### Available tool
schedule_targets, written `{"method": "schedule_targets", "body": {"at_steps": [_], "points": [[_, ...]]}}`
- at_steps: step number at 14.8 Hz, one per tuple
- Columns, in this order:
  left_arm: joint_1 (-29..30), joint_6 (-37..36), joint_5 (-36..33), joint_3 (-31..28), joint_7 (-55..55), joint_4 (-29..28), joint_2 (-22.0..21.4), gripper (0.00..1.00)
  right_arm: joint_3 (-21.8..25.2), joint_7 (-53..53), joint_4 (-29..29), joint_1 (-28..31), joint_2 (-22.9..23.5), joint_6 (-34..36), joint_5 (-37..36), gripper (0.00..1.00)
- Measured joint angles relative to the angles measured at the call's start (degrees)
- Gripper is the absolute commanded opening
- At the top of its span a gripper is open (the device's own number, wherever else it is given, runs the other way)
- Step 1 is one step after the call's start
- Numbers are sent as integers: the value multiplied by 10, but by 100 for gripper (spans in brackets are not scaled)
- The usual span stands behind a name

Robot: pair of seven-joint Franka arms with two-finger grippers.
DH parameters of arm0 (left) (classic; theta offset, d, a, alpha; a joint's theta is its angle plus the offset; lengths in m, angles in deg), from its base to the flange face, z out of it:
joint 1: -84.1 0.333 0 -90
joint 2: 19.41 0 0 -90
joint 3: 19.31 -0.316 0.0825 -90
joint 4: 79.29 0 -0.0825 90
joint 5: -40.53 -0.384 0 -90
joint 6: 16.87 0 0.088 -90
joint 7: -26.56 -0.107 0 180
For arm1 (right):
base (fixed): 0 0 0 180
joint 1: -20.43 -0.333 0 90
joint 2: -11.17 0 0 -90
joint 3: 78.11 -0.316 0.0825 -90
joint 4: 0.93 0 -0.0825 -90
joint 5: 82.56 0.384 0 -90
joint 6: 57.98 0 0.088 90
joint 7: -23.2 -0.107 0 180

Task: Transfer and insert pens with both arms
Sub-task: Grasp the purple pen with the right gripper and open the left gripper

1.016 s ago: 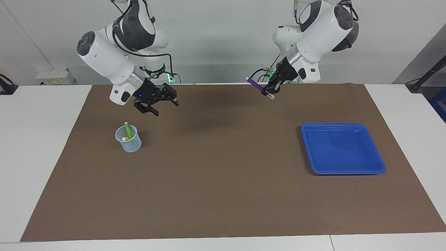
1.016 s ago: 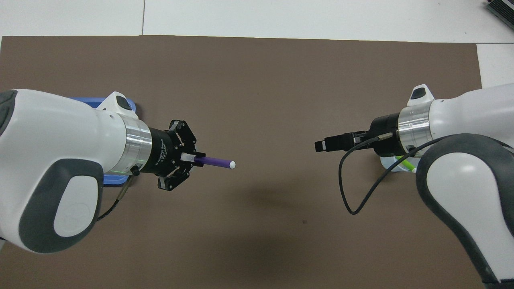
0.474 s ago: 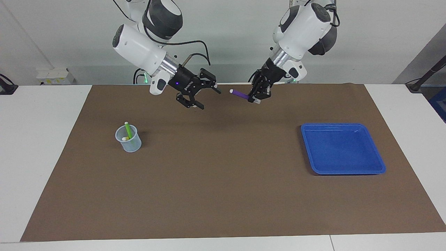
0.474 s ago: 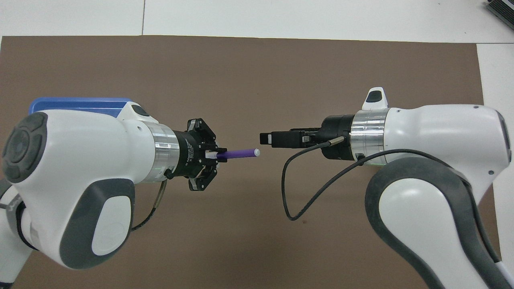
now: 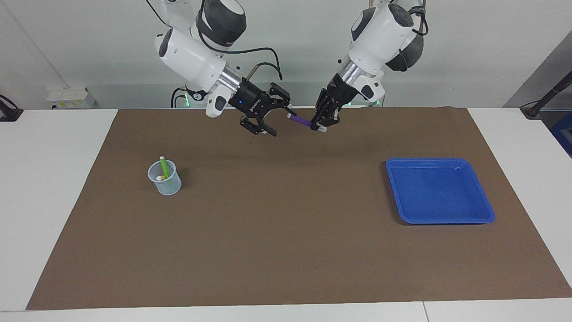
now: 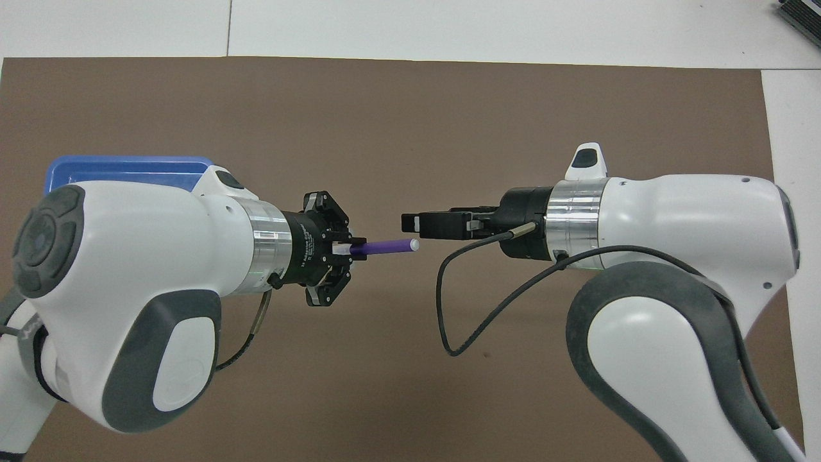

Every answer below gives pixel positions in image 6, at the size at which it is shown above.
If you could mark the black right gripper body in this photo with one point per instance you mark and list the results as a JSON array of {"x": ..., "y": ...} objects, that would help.
[{"x": 519, "y": 221}]

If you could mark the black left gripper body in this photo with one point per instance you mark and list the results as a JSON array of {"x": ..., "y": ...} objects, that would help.
[{"x": 308, "y": 247}]

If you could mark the purple pen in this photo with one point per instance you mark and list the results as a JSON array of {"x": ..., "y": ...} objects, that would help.
[{"x": 391, "y": 246}]

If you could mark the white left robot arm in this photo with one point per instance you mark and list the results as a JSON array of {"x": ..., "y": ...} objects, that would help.
[{"x": 128, "y": 256}]

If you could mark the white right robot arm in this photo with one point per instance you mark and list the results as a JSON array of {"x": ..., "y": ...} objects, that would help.
[{"x": 673, "y": 218}]

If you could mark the brown table mat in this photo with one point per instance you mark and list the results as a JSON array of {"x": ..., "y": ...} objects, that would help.
[{"x": 385, "y": 128}]

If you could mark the blue plastic tray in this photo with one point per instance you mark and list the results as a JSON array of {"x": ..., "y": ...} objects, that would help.
[{"x": 128, "y": 170}]

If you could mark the grey ribbed device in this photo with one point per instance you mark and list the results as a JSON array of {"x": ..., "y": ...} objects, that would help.
[{"x": 802, "y": 16}]

